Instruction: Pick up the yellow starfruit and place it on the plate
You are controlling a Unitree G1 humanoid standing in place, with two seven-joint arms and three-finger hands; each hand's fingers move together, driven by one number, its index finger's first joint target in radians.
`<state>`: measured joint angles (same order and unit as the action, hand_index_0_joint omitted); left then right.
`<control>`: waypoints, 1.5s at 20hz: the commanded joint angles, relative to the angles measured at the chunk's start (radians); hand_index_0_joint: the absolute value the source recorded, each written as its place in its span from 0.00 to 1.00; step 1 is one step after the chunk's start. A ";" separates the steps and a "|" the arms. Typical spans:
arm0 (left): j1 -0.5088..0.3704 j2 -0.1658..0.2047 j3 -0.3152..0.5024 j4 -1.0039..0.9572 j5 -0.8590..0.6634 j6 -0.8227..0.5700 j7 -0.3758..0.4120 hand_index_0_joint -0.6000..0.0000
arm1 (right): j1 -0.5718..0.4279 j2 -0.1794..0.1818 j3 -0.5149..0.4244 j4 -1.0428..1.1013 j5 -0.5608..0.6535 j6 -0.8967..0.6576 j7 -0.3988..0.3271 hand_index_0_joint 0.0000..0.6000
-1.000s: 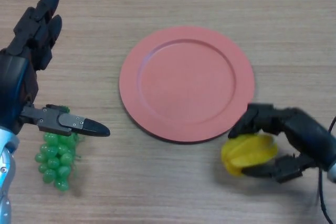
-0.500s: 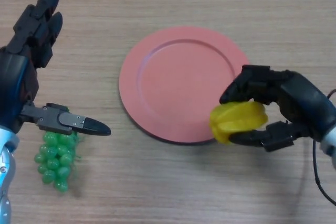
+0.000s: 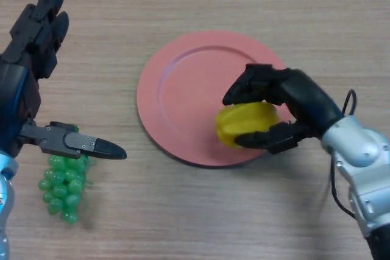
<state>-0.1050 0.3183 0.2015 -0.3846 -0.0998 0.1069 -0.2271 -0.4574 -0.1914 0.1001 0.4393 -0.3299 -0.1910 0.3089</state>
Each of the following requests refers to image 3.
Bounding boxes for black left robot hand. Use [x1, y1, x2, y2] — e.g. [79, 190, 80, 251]
[0, 0, 127, 161]

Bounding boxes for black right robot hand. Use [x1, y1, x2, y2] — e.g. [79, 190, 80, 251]
[222, 63, 344, 155]

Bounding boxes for yellow starfruit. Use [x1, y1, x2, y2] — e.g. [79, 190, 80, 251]
[214, 102, 280, 150]

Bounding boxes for pink round plate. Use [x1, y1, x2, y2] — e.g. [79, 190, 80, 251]
[136, 30, 293, 168]

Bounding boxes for green grape bunch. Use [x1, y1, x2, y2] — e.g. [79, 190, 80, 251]
[38, 124, 93, 225]

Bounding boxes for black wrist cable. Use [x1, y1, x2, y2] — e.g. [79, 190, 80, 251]
[330, 88, 358, 220]

